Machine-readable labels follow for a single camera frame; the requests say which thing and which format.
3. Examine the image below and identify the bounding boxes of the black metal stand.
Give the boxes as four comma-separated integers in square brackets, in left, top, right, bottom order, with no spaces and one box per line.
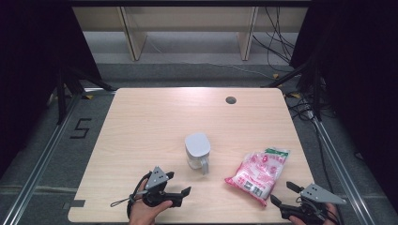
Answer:
[262,57,324,121]
[55,66,116,126]

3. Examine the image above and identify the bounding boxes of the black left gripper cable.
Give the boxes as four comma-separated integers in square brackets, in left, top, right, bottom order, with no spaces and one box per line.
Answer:
[126,171,153,219]

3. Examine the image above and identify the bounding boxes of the clear jar with grey lid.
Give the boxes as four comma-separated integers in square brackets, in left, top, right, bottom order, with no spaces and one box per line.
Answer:
[184,131,211,176]

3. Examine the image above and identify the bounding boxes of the bundle of black hanging cables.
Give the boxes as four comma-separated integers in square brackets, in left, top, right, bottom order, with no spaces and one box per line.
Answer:
[252,6,298,73]

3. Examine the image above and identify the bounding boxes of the black curtain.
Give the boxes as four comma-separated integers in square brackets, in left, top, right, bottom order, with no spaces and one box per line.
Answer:
[0,0,102,179]
[289,0,398,214]

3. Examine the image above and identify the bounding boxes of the person's right hand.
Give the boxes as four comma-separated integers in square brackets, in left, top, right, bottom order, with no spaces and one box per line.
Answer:
[289,202,341,225]

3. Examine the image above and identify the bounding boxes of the thin white floor cable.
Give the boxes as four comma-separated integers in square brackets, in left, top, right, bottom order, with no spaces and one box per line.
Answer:
[187,60,274,80]

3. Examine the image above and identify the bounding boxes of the tangled black floor cables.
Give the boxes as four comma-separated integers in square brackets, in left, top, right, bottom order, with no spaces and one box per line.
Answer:
[286,93,317,123]

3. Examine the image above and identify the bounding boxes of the light wooden shelf unit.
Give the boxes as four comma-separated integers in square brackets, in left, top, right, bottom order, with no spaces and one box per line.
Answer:
[72,6,309,62]

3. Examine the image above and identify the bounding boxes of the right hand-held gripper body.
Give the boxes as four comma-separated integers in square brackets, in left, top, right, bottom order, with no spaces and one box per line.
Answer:
[280,183,347,224]

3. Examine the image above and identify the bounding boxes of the aluminium floor rail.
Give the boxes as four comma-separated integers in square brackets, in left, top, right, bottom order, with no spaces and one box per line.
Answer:
[312,115,377,225]
[0,90,83,225]

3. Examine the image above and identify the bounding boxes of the pink and white plastic bag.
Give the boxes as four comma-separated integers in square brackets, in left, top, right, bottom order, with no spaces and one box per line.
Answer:
[224,147,291,207]

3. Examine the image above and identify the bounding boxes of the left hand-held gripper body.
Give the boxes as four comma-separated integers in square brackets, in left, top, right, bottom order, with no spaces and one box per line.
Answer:
[142,166,184,208]

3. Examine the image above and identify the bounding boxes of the thin grey lanyard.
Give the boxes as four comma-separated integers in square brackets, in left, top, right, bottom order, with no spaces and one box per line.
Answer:
[110,195,139,208]

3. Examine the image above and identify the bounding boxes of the person's left hand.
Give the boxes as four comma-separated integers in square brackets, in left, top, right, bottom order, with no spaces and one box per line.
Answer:
[129,180,174,225]

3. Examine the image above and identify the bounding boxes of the black table bracket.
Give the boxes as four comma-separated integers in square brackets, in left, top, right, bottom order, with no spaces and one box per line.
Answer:
[61,199,86,210]

